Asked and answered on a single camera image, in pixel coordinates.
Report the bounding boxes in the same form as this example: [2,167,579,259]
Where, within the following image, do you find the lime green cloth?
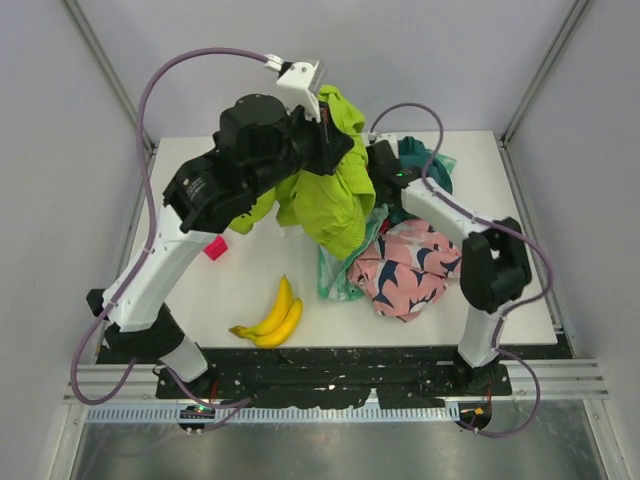
[229,85,376,260]

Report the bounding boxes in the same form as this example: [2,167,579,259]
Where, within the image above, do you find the pink navy floral cloth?
[347,219,462,322]

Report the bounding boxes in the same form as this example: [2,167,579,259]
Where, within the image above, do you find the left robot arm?
[87,94,354,393]

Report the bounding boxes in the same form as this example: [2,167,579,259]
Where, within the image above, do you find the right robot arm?
[366,135,532,391]

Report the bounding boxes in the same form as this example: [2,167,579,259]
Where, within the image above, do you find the mint green white cloth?
[316,153,457,301]

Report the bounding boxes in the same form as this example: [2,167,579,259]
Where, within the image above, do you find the pink cube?
[203,236,228,261]

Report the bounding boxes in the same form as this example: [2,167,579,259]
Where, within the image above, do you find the yellow banana upper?
[229,276,294,338]

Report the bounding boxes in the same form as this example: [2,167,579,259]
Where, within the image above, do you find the yellow banana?
[246,298,304,349]
[229,276,294,338]

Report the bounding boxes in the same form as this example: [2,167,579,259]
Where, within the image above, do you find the yellow banana lower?
[246,298,304,349]

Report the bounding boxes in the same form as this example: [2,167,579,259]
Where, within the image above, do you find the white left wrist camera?
[263,54,326,122]

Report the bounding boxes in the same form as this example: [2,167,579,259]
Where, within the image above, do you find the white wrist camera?
[263,54,326,122]
[367,132,398,150]

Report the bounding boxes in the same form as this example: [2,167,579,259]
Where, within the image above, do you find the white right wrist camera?
[367,132,398,150]

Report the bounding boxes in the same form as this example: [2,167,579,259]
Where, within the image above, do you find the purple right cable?
[369,102,554,441]

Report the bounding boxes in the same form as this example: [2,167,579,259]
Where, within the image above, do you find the purple cable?
[369,102,554,441]
[69,47,269,434]

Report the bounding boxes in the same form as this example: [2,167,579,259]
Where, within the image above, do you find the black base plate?
[94,344,514,409]

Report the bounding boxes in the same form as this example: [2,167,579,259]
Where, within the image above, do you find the left aluminium frame post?
[60,0,137,128]

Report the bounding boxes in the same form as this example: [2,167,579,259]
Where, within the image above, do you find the aluminium frame post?
[60,0,137,128]
[499,0,594,149]

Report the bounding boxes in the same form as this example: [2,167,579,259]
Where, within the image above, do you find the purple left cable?
[69,47,269,434]

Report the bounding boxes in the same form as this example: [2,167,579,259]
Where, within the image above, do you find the right aluminium frame post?
[499,0,594,149]

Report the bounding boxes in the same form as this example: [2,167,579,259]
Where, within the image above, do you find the white slotted cable duct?
[86,402,460,424]

